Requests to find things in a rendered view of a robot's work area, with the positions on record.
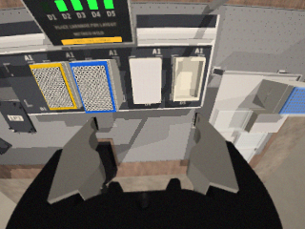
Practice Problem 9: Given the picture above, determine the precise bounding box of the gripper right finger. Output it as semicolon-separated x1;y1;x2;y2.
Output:
186;113;283;229

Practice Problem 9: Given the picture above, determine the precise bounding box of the yellow tip rack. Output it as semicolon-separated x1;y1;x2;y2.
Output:
29;61;83;110

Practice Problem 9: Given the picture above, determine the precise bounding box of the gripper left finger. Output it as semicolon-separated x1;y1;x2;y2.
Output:
5;117;106;229

